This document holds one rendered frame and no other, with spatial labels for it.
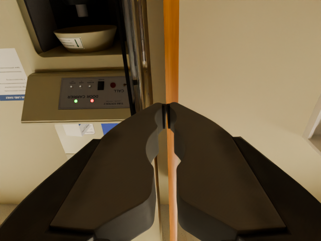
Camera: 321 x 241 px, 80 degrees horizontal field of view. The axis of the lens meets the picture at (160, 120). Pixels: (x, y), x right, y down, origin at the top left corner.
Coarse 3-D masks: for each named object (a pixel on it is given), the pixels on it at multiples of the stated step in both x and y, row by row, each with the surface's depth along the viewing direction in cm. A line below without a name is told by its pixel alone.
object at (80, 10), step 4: (64, 0) 50; (68, 0) 49; (72, 0) 49; (76, 0) 49; (80, 0) 49; (84, 0) 50; (88, 0) 50; (92, 0) 51; (68, 4) 51; (72, 4) 50; (76, 4) 50; (80, 4) 50; (84, 4) 53; (76, 8) 53; (80, 8) 53; (84, 8) 53; (80, 12) 53; (84, 12) 53; (80, 16) 54; (84, 16) 54
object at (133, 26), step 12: (132, 0) 18; (132, 12) 17; (132, 24) 17; (132, 36) 18; (132, 48) 19; (132, 60) 19; (132, 72) 20; (144, 72) 43; (144, 84) 36; (144, 96) 31; (144, 108) 28
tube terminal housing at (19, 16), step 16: (16, 0) 45; (144, 0) 49; (16, 16) 46; (144, 16) 48; (16, 32) 48; (32, 32) 50; (144, 32) 48; (32, 48) 50; (64, 48) 60; (112, 48) 57; (32, 64) 52; (48, 64) 52; (64, 64) 52; (80, 64) 52; (96, 64) 52; (112, 64) 52; (128, 64) 52; (144, 64) 51; (96, 128) 63; (64, 144) 67; (80, 144) 67
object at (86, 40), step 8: (56, 32) 55; (64, 32) 59; (72, 32) 61; (80, 32) 63; (88, 32) 49; (96, 32) 50; (104, 32) 52; (112, 32) 54; (64, 40) 51; (72, 40) 51; (80, 40) 50; (88, 40) 51; (96, 40) 52; (104, 40) 53; (112, 40) 57; (72, 48) 53; (80, 48) 52; (88, 48) 53; (96, 48) 54; (104, 48) 55
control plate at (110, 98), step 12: (72, 84) 50; (84, 84) 50; (96, 84) 50; (108, 84) 50; (120, 84) 49; (60, 96) 50; (72, 96) 49; (84, 96) 49; (96, 96) 49; (108, 96) 49; (120, 96) 49; (132, 96) 49; (60, 108) 49; (72, 108) 49; (84, 108) 49; (96, 108) 48; (108, 108) 48
